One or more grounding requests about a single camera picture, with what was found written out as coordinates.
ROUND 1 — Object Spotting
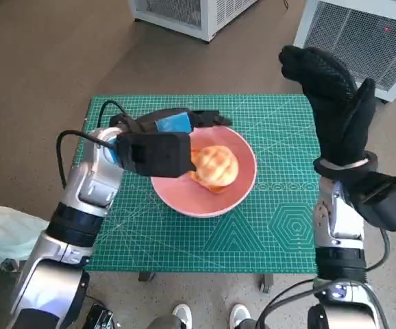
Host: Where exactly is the pink bowl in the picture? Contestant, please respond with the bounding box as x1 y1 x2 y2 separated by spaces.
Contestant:
149 125 258 219

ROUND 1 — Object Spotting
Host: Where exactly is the green cutting mat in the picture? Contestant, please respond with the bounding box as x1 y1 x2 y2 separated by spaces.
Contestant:
72 95 323 274

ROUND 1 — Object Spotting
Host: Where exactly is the large white mesh cage box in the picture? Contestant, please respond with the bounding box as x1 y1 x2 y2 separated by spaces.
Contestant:
293 0 396 103

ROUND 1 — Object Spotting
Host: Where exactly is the white plastic bag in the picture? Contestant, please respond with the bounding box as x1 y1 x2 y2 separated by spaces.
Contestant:
0 204 50 267

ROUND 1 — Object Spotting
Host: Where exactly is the toy bread bun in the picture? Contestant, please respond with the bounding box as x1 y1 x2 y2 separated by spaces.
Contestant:
188 145 240 195

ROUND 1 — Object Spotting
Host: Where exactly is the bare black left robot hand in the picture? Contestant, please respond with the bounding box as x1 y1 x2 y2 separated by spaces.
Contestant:
110 108 234 135

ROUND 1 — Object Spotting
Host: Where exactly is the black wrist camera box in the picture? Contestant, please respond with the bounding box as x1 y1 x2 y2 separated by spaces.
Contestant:
115 132 198 178
349 170 396 232

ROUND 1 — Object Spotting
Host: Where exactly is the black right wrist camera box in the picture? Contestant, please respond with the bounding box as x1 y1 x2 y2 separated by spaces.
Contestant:
349 170 396 232

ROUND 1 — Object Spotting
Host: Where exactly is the small white mesh cage box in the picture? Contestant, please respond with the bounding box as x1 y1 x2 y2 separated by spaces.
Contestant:
127 0 259 43

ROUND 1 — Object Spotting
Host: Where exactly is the black cable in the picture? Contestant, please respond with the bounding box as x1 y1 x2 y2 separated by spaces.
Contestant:
255 278 323 329
364 227 391 272
56 130 117 188
98 99 131 130

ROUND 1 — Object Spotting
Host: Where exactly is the white shoe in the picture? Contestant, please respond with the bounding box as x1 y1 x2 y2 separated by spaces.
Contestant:
171 302 195 327
230 303 253 326

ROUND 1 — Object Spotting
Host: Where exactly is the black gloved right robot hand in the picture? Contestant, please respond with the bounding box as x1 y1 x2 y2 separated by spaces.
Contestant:
278 45 378 166

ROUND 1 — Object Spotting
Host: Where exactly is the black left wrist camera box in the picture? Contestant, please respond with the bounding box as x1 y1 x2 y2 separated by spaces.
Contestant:
115 132 198 178

